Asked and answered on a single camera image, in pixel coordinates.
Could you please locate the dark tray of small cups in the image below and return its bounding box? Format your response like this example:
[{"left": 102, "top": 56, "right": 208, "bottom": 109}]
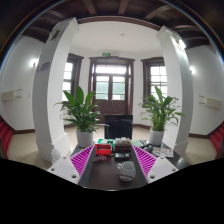
[{"left": 114, "top": 136, "right": 133, "bottom": 154}]

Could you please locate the potted plant in white pot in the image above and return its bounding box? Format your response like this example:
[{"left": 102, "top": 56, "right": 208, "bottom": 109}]
[
  {"left": 54, "top": 85, "right": 110, "bottom": 149},
  {"left": 138, "top": 85, "right": 185, "bottom": 147}
]

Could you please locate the dark-framed window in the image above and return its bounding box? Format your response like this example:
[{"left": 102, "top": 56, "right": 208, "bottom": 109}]
[
  {"left": 62, "top": 53, "right": 85, "bottom": 103},
  {"left": 141, "top": 56, "right": 169, "bottom": 101}
]

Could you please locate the white ceramic mug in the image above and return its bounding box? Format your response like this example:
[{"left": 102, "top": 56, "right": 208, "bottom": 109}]
[{"left": 116, "top": 161, "right": 137, "bottom": 183}]

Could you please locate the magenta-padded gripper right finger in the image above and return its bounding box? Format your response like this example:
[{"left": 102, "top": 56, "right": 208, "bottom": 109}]
[{"left": 129, "top": 145, "right": 180, "bottom": 186}]

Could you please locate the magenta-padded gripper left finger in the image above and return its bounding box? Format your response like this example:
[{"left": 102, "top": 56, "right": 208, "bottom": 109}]
[{"left": 46, "top": 144, "right": 101, "bottom": 188}]

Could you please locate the white wall radiator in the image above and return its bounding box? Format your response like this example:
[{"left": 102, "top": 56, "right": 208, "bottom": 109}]
[
  {"left": 198, "top": 95, "right": 223, "bottom": 110},
  {"left": 0, "top": 88, "right": 23, "bottom": 102}
]

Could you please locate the red plastic box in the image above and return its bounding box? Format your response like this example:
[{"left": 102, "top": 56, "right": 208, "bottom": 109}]
[{"left": 94, "top": 142, "right": 113, "bottom": 157}]

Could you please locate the small black flat device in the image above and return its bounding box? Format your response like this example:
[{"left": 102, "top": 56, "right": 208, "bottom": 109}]
[{"left": 114, "top": 152, "right": 131, "bottom": 161}]

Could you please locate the green flat box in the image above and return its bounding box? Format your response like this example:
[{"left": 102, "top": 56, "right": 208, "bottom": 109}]
[{"left": 97, "top": 138, "right": 115, "bottom": 146}]

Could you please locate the black office chair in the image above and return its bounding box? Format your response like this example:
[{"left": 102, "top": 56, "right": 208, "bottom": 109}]
[{"left": 104, "top": 114, "right": 134, "bottom": 140}]

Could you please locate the printed magazine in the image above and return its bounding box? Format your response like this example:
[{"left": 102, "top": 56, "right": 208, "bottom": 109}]
[{"left": 151, "top": 146, "right": 175, "bottom": 159}]

